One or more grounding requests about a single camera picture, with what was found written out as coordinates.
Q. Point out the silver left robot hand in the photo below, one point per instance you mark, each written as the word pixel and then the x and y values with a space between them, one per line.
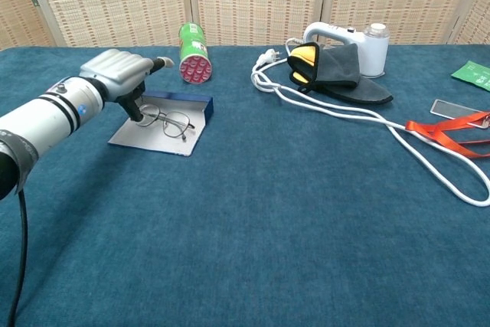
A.
pixel 115 68

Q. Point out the blue glasses case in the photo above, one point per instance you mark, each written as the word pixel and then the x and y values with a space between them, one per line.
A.
pixel 153 140

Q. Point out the thin metal-framed eyeglasses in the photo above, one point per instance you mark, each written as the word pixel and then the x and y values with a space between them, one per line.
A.
pixel 174 124

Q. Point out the bamboo folding screen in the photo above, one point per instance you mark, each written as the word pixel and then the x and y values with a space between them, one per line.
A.
pixel 115 1

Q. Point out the green chip can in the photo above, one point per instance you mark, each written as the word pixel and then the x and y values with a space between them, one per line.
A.
pixel 193 47

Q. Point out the blue table cloth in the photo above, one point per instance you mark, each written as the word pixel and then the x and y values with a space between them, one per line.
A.
pixel 268 227

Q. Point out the grey and yellow mitt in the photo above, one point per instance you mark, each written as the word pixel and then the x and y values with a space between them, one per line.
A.
pixel 337 70

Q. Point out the white handheld garment steamer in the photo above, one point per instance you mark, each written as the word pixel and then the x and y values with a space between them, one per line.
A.
pixel 373 55

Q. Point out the clear badge holder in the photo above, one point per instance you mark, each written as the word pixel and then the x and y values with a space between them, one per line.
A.
pixel 448 108

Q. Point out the green sachet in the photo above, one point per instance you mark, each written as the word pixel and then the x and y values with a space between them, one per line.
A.
pixel 474 74

